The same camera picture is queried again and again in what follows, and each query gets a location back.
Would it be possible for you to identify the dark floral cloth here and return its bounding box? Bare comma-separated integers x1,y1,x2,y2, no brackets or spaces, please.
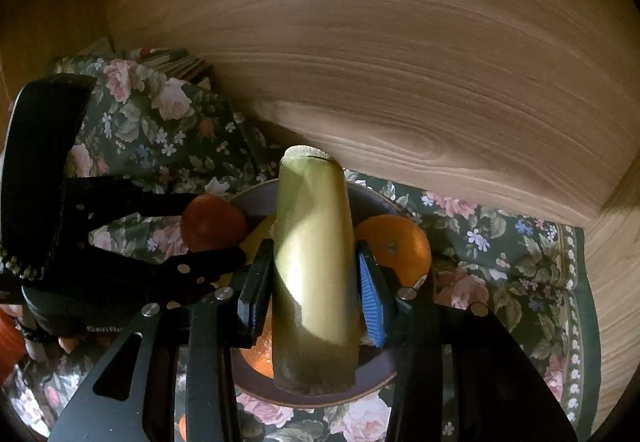
0,47,601,442

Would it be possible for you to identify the medium orange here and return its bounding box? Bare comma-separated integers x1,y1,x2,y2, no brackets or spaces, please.
356,215,432,288

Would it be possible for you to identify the large orange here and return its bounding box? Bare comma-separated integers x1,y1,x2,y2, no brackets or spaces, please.
240,317,275,375

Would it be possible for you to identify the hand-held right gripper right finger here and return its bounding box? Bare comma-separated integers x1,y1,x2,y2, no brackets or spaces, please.
357,242,578,442

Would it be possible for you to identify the dark brown round plate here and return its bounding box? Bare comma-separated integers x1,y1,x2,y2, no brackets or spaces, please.
227,179,416,408

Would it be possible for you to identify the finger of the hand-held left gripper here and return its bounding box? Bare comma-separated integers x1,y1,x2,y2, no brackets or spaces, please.
62,242,247,309
64,177,203,235

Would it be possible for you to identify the red tomato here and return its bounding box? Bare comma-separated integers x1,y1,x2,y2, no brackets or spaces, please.
180,195,248,254

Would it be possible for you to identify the yellow banana piece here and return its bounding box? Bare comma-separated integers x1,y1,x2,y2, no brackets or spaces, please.
242,214,278,263

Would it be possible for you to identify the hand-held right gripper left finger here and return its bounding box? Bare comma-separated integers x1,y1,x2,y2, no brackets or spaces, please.
47,239,275,442

